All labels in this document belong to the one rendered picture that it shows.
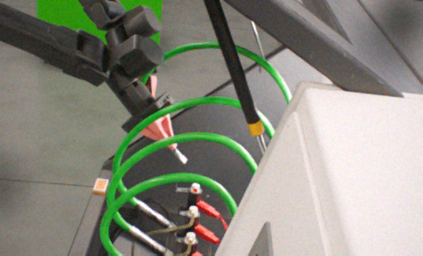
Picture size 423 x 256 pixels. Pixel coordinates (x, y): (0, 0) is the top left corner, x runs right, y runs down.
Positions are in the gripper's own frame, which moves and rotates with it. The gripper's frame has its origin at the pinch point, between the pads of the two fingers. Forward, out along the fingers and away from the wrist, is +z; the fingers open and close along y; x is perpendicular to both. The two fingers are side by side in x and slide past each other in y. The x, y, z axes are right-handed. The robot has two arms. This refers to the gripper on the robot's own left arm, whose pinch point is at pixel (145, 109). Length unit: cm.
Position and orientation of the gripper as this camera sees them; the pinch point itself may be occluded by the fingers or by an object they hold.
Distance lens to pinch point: 122.0
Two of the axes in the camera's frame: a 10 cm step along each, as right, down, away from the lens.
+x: -6.9, 4.3, 5.8
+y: 6.2, -0.5, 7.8
